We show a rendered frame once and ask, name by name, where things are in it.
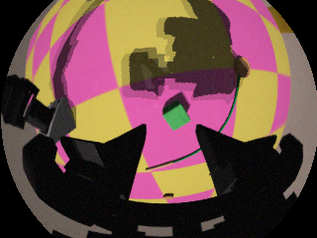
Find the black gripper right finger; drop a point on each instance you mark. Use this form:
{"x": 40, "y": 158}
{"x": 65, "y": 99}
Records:
{"x": 228, "y": 158}

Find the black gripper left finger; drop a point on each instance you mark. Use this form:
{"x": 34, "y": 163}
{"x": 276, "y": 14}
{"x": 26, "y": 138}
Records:
{"x": 118, "y": 158}

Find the green cube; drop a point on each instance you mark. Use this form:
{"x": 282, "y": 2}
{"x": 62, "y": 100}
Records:
{"x": 175, "y": 115}

